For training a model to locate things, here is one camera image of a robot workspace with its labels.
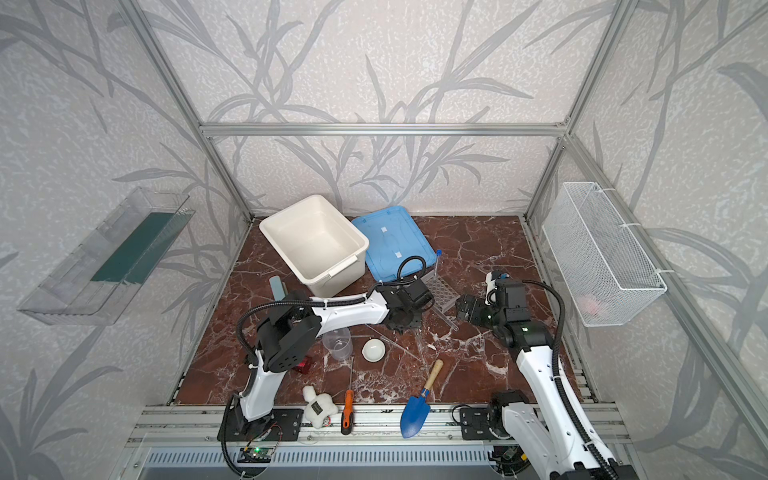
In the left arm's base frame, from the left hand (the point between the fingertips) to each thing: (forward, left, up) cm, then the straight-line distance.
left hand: (418, 313), depth 92 cm
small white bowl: (-11, +13, 0) cm, 18 cm away
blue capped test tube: (+24, -8, -2) cm, 26 cm away
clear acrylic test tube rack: (+6, -8, 0) cm, 10 cm away
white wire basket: (-7, -37, +34) cm, 51 cm away
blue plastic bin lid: (+33, +9, -3) cm, 34 cm away
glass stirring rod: (-8, +9, -1) cm, 12 cm away
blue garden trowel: (-27, +1, 0) cm, 27 cm away
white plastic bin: (+29, +37, -2) cm, 47 cm away
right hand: (-1, -14, +13) cm, 19 cm away
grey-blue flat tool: (+8, +45, +2) cm, 46 cm away
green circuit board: (-36, +40, -3) cm, 54 cm away
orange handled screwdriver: (-29, +18, +2) cm, 34 cm away
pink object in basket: (-6, -42, +19) cm, 46 cm away
